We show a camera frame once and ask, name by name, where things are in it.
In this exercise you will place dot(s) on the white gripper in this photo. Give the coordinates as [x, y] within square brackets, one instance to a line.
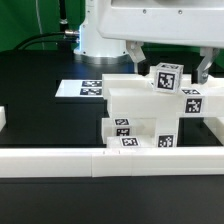
[197, 23]

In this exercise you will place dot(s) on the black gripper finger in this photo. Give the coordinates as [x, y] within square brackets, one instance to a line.
[201, 73]

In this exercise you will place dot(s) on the white chair back frame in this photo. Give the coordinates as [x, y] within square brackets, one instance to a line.
[195, 100]

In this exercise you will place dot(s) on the white chair seat part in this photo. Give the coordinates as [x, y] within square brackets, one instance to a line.
[163, 130]

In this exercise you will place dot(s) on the white front fence bar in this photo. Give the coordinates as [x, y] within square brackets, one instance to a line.
[74, 162]

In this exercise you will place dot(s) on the white side block left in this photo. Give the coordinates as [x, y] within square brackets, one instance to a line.
[2, 117]

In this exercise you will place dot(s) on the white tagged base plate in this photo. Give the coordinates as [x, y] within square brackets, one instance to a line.
[79, 88]

